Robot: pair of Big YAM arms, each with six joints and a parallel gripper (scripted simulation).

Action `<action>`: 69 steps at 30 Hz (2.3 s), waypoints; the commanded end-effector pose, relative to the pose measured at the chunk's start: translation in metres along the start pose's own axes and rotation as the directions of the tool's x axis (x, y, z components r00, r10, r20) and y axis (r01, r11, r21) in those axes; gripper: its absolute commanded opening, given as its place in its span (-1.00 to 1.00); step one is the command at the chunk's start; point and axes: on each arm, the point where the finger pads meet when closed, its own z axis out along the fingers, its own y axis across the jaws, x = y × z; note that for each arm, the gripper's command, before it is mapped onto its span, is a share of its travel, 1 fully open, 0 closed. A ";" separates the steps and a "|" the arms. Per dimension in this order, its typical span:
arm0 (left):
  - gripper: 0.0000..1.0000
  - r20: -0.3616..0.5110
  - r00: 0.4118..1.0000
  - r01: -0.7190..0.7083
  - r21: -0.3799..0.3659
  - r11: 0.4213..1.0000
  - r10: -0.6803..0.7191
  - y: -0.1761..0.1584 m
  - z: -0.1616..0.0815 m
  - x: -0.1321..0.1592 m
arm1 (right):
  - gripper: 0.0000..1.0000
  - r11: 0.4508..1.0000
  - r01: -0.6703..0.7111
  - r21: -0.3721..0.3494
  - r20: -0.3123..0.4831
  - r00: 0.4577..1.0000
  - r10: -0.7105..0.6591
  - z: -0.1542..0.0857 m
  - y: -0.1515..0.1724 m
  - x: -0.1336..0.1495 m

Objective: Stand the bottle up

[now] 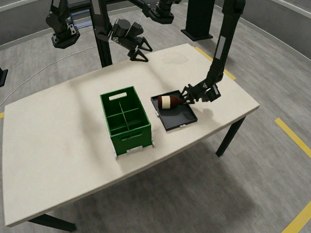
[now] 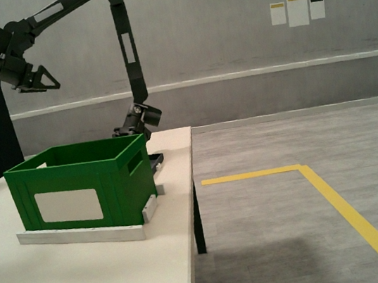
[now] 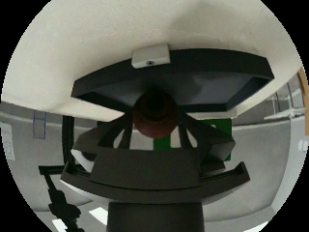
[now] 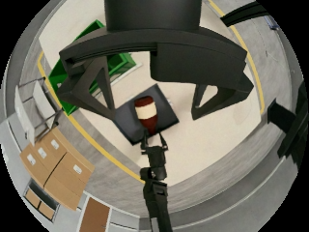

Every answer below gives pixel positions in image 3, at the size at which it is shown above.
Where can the green plastic crate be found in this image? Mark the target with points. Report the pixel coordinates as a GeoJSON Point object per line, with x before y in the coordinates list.
{"type": "Point", "coordinates": [172, 141]}

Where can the brown glass bottle with cream label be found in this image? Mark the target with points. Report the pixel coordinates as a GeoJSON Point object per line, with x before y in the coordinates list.
{"type": "Point", "coordinates": [160, 113]}

